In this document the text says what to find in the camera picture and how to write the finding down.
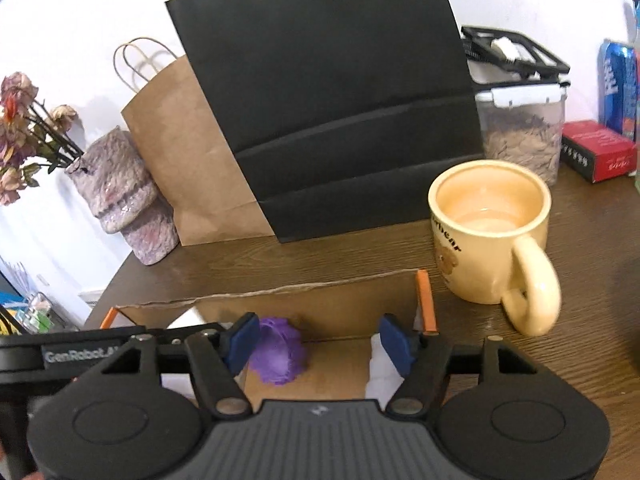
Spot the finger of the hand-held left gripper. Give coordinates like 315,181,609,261
132,324,233,375

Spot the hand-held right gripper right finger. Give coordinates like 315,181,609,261
378,314,566,418

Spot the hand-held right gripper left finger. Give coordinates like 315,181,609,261
70,312,261,420

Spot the red cardboard box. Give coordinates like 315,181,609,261
99,269,442,403

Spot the yellow mug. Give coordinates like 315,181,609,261
427,158,563,337

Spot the pink textured vase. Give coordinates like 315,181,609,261
64,127,180,266

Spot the brown paper bag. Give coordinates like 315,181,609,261
113,37,277,247

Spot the dried rose bouquet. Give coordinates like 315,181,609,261
0,72,85,207

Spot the clear container with black lid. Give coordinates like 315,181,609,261
459,24,572,187

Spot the black paper bag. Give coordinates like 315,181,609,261
165,0,485,244

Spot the small red box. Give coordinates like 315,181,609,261
559,119,639,184

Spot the blue soda can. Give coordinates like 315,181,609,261
597,38,639,144

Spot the white wall socket panel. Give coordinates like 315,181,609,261
79,287,109,312

